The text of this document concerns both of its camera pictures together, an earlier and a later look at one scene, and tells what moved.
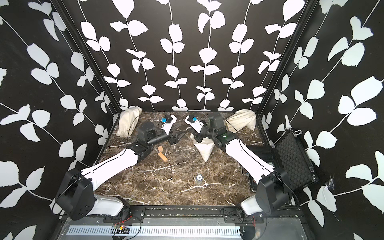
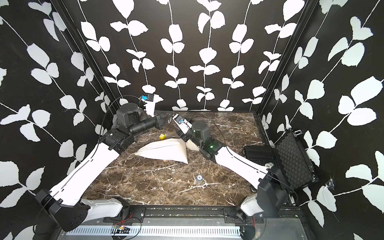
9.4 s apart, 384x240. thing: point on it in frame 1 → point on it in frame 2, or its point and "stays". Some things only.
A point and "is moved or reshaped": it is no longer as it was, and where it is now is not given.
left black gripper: x=175 y=139 → x=160 y=122
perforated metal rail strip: x=154 y=230 stays
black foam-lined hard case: x=290 y=154 stays
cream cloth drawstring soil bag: x=205 y=147 is moved or reshaped
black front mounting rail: x=193 y=214 stays
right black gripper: x=197 y=137 → x=184 y=137
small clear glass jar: x=199 y=179 stays
